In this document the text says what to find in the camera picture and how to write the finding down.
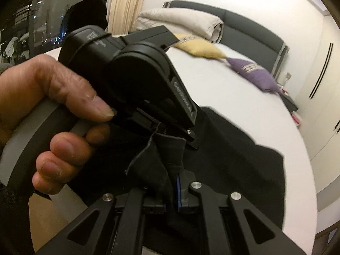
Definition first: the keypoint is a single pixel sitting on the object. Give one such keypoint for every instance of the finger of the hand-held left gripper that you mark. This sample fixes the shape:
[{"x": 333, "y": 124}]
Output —
[{"x": 190, "y": 136}]

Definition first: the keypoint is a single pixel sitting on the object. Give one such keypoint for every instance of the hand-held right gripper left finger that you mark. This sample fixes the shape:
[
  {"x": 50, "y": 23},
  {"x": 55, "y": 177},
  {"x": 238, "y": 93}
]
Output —
[{"x": 162, "y": 205}]

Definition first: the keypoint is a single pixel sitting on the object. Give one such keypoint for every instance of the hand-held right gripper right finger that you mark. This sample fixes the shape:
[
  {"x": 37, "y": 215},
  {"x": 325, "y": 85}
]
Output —
[{"x": 178, "y": 191}]

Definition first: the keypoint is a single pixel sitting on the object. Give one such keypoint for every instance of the black pants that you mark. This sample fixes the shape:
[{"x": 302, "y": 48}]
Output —
[{"x": 239, "y": 164}]

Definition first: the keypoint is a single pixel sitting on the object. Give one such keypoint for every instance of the person's left forearm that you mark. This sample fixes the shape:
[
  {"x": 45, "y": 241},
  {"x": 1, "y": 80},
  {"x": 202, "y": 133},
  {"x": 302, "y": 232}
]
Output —
[{"x": 4, "y": 69}]

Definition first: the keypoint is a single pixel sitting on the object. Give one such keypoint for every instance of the person's left hand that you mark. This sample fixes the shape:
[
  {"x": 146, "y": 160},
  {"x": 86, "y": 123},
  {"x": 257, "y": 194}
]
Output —
[{"x": 39, "y": 82}]

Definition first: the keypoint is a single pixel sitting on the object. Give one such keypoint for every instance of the white bed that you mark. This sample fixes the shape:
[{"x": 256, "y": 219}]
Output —
[{"x": 225, "y": 85}]

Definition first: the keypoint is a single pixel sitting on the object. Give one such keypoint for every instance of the folded cream duvet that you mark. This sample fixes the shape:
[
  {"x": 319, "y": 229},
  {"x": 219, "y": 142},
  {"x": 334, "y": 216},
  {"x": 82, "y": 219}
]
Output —
[{"x": 180, "y": 22}]

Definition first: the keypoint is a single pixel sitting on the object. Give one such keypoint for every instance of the cream curtain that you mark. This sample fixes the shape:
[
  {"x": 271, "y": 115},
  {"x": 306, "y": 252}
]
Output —
[{"x": 127, "y": 5}]

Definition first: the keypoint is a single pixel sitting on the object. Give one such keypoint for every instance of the yellow cushion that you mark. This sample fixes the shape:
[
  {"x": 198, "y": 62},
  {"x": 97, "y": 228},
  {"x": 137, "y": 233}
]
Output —
[{"x": 202, "y": 49}]

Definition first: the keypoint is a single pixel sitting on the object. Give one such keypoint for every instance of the purple cushion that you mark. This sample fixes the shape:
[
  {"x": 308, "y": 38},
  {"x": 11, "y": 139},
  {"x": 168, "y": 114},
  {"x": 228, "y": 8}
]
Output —
[{"x": 252, "y": 73}]

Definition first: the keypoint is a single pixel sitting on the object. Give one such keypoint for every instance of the dark nightstand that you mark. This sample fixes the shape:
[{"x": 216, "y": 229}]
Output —
[{"x": 289, "y": 102}]

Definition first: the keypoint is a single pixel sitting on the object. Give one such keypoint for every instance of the window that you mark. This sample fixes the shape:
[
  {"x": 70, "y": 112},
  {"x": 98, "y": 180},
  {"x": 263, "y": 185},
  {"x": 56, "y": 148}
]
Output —
[{"x": 47, "y": 10}]

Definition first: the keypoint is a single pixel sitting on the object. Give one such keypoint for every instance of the grey upholstered headboard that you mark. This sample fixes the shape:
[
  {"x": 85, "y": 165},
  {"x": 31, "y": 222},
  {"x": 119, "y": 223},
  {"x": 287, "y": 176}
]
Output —
[{"x": 252, "y": 32}]

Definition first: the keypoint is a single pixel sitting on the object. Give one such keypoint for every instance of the white wardrobe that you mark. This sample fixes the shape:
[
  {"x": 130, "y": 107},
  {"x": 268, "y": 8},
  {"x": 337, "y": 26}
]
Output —
[{"x": 321, "y": 98}]

